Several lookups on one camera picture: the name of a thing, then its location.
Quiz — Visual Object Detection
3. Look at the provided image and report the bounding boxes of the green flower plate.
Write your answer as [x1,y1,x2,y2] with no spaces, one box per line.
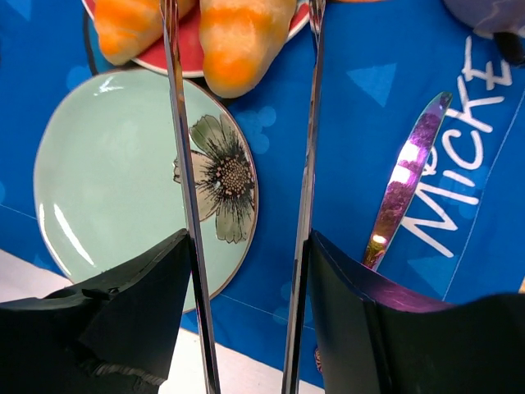
[34,68,258,296]

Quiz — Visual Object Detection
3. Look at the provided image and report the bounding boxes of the blue Mickey placemat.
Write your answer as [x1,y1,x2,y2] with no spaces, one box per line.
[1,1,524,369]

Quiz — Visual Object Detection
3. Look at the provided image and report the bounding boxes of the small croissant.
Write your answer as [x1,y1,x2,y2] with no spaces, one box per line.
[199,0,297,99]

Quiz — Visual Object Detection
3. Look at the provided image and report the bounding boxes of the purple mug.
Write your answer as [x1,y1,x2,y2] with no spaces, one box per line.
[443,0,524,67]

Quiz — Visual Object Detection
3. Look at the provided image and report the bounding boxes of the large croissant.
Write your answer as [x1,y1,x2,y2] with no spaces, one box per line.
[93,1,200,66]

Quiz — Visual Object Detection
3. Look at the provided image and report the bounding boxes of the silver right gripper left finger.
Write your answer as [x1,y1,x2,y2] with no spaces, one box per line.
[160,0,221,394]

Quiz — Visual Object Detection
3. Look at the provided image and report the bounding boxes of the red patterned plate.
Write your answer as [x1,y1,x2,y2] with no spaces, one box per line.
[82,1,309,78]

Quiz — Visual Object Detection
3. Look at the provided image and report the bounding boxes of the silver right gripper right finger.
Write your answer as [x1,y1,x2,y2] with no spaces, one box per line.
[281,1,326,394]

